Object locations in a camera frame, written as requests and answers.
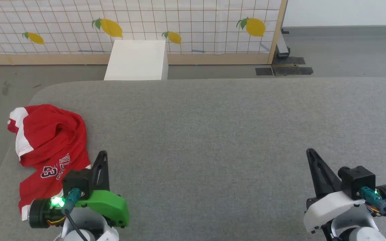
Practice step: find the metal screen foot bar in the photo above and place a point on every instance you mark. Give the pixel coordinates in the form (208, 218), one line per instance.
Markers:
(282, 45)

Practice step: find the lemon print partition screen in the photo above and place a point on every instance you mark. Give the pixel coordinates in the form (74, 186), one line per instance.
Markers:
(193, 20)

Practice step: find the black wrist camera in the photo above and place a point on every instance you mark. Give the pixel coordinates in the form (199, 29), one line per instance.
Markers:
(357, 180)
(77, 180)

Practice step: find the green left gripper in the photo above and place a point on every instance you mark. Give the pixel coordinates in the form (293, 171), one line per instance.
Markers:
(109, 206)

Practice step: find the black floor tape strip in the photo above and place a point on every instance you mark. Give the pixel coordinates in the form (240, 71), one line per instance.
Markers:
(290, 60)

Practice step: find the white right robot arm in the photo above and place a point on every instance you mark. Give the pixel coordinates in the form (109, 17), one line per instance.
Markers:
(357, 227)

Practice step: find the grey fabric sofa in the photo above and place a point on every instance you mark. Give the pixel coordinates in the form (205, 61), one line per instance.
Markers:
(219, 140)

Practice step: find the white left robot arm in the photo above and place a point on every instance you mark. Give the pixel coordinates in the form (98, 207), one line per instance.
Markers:
(92, 231)

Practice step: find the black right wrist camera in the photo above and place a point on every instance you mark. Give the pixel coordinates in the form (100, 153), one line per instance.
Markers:
(357, 180)

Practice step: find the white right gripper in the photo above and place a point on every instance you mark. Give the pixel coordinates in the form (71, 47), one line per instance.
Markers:
(330, 207)

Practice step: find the long black floor tape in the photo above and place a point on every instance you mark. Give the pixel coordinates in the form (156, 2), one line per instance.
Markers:
(293, 70)

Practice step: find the white rectangular box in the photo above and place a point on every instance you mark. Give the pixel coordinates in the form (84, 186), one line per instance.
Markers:
(136, 60)

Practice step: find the small black floor tape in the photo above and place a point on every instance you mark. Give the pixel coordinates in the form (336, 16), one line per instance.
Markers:
(263, 71)

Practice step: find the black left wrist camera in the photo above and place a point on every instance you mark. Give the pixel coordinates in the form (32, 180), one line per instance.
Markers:
(77, 180)

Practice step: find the red white sports shorts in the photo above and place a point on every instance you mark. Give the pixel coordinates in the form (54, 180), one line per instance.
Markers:
(50, 137)

